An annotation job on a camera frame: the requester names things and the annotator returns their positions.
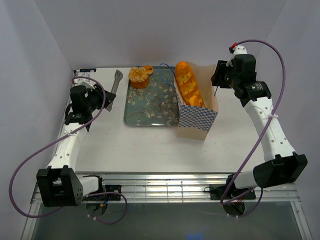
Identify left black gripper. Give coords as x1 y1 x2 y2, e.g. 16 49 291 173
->
85 83 116 113

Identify metal tongs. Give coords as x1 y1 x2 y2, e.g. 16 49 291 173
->
106 69 123 112

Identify sugared round cake bread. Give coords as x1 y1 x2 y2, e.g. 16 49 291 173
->
128 66 150 89

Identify long baguette bread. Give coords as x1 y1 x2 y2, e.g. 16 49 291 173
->
175 61 202 105

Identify small round bun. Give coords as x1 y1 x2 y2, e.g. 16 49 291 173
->
144 65 154 76

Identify blue checkered paper bag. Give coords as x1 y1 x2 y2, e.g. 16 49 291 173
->
173 61 219 141

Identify twisted orange pastry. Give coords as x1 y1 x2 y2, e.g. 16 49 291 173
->
189 95 206 108

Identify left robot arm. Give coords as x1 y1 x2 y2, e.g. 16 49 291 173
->
36 84 117 207

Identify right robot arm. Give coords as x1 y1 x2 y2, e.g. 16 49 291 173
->
211 52 308 199

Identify left logo sticker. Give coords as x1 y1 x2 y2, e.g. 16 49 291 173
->
79 68 97 73

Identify metal baking tray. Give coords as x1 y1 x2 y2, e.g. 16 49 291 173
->
123 63 179 127

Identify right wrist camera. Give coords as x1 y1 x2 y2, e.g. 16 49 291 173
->
226 42 247 67

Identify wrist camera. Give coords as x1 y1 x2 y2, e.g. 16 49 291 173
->
72 78 95 90
226 42 247 67

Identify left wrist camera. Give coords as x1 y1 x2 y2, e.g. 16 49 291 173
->
72 78 95 90

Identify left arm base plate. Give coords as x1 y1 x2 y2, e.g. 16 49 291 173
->
84 184 122 201

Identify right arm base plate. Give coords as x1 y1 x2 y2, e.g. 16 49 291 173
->
204 183 256 201

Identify aluminium frame rail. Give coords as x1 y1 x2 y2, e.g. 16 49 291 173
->
31 172 301 204

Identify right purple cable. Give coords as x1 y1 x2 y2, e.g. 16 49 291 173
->
199 39 286 218

